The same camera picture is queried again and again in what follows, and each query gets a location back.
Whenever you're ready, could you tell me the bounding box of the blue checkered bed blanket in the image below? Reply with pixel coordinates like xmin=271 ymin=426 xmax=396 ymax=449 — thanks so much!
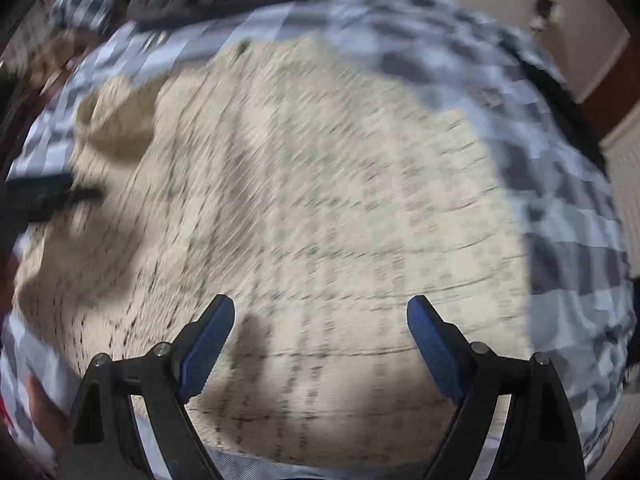
xmin=0 ymin=0 xmax=636 ymax=480

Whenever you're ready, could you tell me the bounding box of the cream plaid shirt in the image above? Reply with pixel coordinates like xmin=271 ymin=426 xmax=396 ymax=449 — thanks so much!
xmin=12 ymin=35 xmax=533 ymax=466

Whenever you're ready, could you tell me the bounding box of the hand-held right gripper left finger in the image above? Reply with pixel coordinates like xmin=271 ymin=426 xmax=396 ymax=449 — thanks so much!
xmin=62 ymin=294 xmax=236 ymax=480

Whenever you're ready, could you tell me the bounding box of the brown wooden door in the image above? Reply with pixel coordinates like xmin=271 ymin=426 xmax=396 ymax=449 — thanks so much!
xmin=575 ymin=35 xmax=633 ymax=141

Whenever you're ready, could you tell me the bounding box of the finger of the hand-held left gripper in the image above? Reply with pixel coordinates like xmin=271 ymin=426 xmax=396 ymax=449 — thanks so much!
xmin=5 ymin=172 xmax=103 ymax=223

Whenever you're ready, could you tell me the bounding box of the dark cloth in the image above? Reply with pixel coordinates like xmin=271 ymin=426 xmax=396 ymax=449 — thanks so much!
xmin=500 ymin=30 xmax=608 ymax=171

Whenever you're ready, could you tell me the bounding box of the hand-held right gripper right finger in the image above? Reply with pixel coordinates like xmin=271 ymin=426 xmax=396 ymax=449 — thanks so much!
xmin=406 ymin=295 xmax=586 ymax=480

